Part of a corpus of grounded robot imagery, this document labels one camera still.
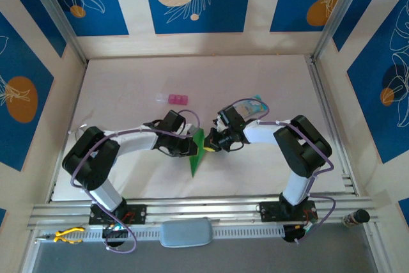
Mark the green cloth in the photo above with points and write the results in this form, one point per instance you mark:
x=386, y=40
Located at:
x=195, y=164

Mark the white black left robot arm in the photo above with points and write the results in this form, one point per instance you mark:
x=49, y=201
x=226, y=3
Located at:
x=89, y=161

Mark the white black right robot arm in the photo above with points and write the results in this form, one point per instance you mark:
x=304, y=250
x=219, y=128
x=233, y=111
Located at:
x=303, y=148

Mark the light blue snack packet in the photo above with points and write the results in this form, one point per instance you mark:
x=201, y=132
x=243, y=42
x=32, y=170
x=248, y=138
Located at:
x=252, y=106

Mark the pink clear pill box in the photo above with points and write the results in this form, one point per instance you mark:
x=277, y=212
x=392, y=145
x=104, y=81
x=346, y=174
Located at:
x=177, y=99

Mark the grey blue oblong pad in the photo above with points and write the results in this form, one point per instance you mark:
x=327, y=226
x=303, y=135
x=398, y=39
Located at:
x=185, y=233

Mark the dark capped small bottle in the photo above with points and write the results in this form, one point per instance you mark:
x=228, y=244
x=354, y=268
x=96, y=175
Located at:
x=361, y=216

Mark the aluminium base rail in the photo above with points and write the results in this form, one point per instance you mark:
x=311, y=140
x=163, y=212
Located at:
x=204, y=207

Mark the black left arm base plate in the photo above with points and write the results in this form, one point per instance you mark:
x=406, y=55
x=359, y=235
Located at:
x=139, y=213

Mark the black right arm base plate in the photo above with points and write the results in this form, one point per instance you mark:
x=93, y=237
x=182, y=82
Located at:
x=266, y=212

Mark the aluminium table side rail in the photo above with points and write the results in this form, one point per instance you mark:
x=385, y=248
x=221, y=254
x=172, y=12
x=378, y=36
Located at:
x=326, y=106

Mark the aluminium frame post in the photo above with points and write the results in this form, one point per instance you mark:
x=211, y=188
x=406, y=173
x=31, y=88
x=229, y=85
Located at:
x=57, y=14
x=339, y=14

